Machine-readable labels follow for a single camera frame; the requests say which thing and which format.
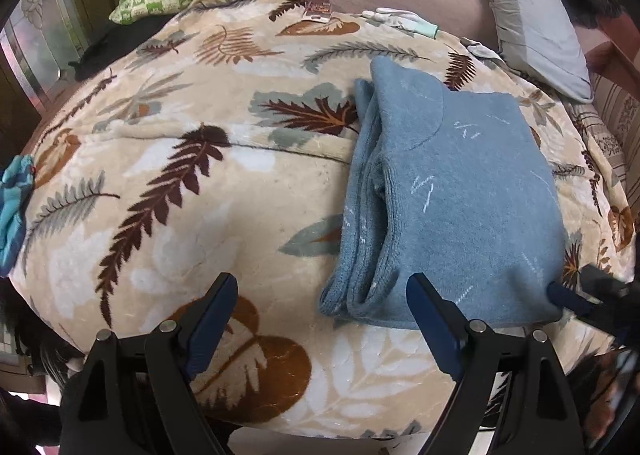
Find grey pillow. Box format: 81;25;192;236
460;0;596;103

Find turquoise striped cloth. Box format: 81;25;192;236
0;155;37;278

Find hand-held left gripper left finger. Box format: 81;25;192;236
59;273;239;455

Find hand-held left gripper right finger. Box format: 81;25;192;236
406;273;586;455

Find white glove with teal cuff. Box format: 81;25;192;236
362;7;441;39

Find blue knit sweater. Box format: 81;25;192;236
319;55;573;331

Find beige leaf-print blanket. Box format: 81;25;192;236
7;0;640;441

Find red-brown wooden sofa frame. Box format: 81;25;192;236
582;12;640;86

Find patterned glass door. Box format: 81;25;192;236
0;0;121;110

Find person's black trousers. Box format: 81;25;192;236
0;387;63;455

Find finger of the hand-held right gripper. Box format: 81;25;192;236
547;281;593;317

